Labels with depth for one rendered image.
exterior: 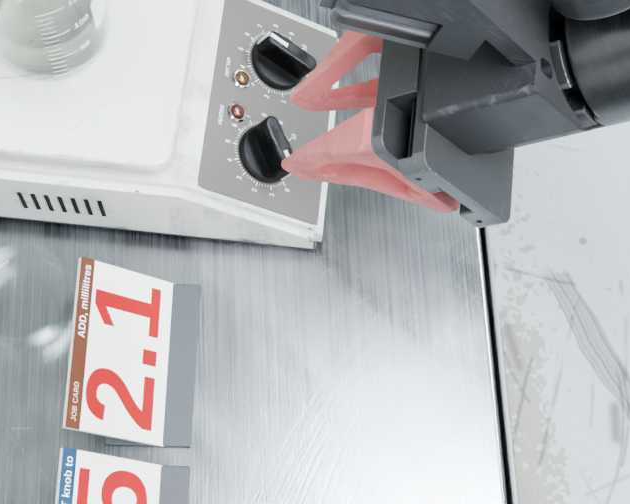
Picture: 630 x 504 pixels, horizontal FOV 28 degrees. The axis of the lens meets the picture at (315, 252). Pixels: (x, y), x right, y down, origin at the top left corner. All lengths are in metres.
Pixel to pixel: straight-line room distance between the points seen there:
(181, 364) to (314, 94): 0.18
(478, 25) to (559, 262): 0.28
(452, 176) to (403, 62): 0.05
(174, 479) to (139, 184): 0.15
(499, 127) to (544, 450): 0.24
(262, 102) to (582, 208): 0.19
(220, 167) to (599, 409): 0.24
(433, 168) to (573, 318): 0.23
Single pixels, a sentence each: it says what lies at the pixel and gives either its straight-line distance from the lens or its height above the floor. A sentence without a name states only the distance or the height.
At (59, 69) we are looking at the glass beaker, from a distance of 0.64.
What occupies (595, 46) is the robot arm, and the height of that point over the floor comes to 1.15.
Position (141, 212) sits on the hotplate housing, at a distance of 0.67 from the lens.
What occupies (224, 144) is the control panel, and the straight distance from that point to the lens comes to 0.66.
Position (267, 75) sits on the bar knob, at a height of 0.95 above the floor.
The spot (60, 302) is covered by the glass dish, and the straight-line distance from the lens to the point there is 0.70.
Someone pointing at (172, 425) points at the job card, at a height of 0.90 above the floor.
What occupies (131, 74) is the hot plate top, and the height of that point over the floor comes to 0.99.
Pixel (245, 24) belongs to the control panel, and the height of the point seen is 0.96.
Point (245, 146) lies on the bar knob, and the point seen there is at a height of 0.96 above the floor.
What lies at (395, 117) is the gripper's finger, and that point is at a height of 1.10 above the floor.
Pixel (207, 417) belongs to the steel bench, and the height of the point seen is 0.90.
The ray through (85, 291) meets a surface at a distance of 0.66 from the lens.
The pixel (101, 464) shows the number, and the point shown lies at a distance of 0.64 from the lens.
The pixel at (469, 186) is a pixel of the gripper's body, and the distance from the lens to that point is 0.51.
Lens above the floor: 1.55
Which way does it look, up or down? 69 degrees down
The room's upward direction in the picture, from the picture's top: 4 degrees clockwise
